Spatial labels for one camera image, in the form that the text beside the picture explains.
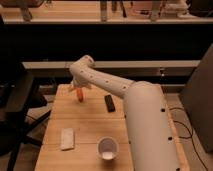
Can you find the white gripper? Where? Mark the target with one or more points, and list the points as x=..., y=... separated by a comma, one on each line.
x=74, y=84

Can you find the orange pepper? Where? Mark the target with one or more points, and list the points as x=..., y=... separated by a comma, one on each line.
x=80, y=95

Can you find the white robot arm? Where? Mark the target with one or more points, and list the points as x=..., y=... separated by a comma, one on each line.
x=149, y=133

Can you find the black remote control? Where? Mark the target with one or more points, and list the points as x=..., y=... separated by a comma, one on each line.
x=109, y=103

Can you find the white sponge block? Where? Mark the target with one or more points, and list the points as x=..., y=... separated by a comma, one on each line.
x=67, y=139

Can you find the black office chair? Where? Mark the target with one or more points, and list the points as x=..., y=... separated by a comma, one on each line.
x=19, y=91

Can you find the white paper cup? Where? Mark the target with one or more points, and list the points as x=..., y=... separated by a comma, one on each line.
x=107, y=148

